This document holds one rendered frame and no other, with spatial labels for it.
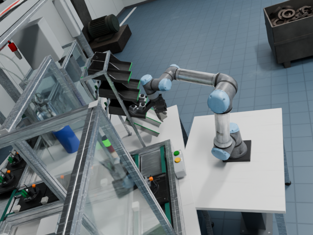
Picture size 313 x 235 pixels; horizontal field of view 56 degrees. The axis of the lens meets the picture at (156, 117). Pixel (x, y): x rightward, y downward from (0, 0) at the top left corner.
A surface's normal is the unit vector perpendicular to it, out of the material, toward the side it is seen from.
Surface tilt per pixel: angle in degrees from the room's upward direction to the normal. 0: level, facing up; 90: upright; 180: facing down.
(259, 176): 0
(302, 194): 0
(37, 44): 90
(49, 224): 0
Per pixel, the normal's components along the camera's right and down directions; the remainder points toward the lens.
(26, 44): 0.04, 0.58
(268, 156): -0.35, -0.76
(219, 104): -0.53, 0.55
